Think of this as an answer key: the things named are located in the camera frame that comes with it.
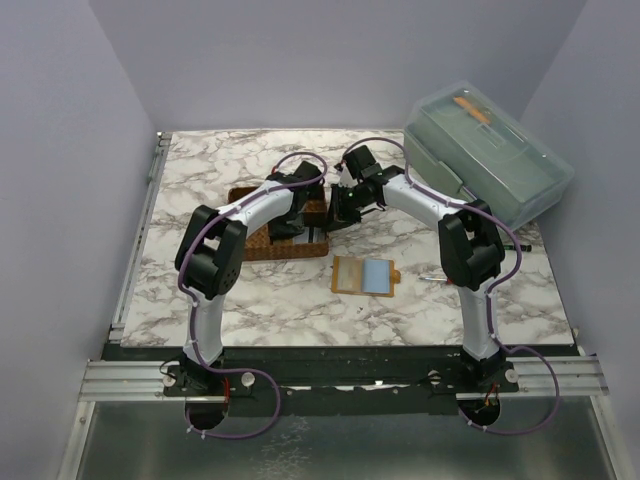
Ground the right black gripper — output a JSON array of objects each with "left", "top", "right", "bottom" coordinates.
[{"left": 323, "top": 184, "right": 372, "bottom": 235}]

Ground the yellow leather card holder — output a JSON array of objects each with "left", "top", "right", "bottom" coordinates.
[{"left": 330, "top": 256, "right": 401, "bottom": 297}]

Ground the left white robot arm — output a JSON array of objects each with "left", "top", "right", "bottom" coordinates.
[{"left": 163, "top": 160, "right": 328, "bottom": 397}]

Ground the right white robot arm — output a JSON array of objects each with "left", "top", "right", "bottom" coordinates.
[{"left": 326, "top": 145, "right": 505, "bottom": 392}]

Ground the brown woven basket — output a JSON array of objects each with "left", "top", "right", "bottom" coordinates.
[{"left": 244, "top": 191, "right": 329, "bottom": 261}]

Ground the red blue screwdriver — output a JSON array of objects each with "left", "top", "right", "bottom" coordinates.
[{"left": 418, "top": 276, "right": 453, "bottom": 285}]

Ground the clear lid plastic toolbox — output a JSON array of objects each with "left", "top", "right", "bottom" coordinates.
[{"left": 404, "top": 82, "right": 574, "bottom": 230}]

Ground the orange tool inside toolbox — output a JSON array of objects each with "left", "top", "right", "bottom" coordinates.
[{"left": 453, "top": 96, "right": 491, "bottom": 125}]

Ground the small black green screwdriver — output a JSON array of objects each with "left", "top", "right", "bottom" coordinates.
[{"left": 503, "top": 244, "right": 532, "bottom": 252}]

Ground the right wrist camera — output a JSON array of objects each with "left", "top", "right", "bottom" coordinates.
[{"left": 334, "top": 161, "right": 357, "bottom": 187}]

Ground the aluminium rail frame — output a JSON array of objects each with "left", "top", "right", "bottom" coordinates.
[{"left": 54, "top": 130, "right": 189, "bottom": 480}]

